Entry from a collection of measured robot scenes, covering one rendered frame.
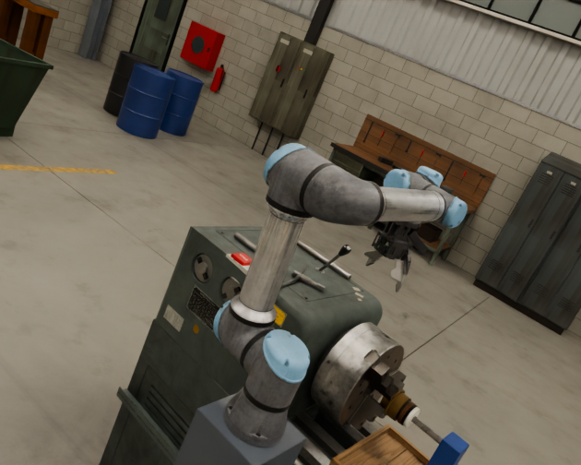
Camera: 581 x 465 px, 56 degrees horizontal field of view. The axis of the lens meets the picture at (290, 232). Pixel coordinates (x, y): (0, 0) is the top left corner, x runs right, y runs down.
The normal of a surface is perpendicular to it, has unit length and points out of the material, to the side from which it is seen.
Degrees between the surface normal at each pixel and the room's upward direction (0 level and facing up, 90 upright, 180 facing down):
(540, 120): 90
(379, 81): 90
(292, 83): 90
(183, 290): 90
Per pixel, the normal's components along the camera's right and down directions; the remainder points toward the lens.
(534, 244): -0.73, -0.09
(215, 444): -0.58, 0.02
